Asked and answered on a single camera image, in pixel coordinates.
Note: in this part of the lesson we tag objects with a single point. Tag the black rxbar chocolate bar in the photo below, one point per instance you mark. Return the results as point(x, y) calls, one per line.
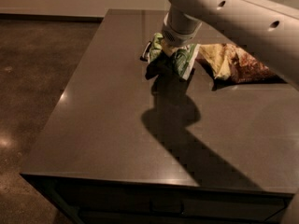
point(146, 52)

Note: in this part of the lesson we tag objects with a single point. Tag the green jalapeno chip bag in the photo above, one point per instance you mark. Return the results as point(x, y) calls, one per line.
point(180, 63)

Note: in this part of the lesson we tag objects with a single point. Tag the dark cabinet drawer front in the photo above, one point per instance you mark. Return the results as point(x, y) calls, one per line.
point(124, 205)

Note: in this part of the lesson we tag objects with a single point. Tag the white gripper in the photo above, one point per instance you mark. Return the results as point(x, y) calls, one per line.
point(177, 37)

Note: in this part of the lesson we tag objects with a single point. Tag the brown yellow chip bag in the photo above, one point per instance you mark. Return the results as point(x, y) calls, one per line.
point(229, 62)

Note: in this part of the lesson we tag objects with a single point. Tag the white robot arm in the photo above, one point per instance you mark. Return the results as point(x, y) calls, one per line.
point(267, 30)

